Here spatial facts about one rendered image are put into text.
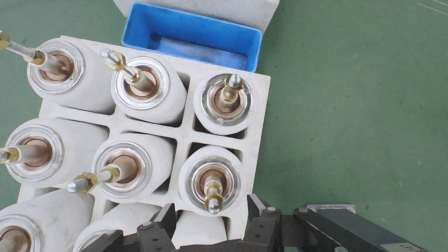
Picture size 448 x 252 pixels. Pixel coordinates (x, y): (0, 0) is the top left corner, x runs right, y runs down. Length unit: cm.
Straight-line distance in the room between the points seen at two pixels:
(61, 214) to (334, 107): 65
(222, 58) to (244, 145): 30
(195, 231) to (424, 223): 72
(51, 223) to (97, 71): 22
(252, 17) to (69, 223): 50
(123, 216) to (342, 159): 56
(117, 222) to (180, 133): 15
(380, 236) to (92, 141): 55
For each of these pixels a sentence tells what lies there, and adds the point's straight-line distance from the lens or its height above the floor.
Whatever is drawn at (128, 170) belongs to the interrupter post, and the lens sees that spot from 26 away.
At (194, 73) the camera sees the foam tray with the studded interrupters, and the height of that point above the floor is 18.
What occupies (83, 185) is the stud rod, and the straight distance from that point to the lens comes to 20.
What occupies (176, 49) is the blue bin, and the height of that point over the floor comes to 0.
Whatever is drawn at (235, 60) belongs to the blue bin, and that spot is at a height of 0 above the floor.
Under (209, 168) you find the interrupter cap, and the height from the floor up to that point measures 25.
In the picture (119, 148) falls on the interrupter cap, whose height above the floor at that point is 25.
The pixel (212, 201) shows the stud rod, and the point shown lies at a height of 34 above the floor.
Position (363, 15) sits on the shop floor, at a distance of 80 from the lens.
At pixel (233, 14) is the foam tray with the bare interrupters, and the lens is 47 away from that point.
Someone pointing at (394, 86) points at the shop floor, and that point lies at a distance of 78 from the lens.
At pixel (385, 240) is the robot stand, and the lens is 50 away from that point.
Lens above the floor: 50
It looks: 84 degrees down
